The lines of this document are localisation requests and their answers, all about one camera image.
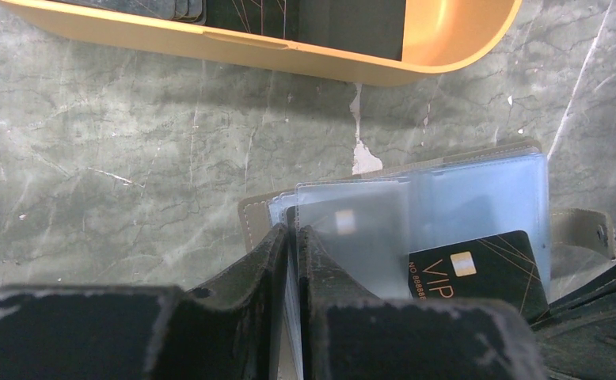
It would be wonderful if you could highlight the orange oval plastic tray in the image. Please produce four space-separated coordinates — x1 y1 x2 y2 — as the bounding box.
5 0 520 86

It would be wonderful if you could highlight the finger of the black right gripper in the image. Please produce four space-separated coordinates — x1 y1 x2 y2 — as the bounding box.
531 265 616 379

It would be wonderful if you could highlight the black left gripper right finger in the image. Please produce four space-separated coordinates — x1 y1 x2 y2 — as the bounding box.
296 226 548 380

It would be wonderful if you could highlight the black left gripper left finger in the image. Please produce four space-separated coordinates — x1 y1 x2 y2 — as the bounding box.
0 224 290 380

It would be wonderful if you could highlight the stack of black cards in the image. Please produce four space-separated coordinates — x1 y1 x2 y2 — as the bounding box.
51 0 408 61

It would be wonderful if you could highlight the black VIP card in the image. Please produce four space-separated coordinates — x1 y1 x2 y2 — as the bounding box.
297 194 411 299
408 230 549 321

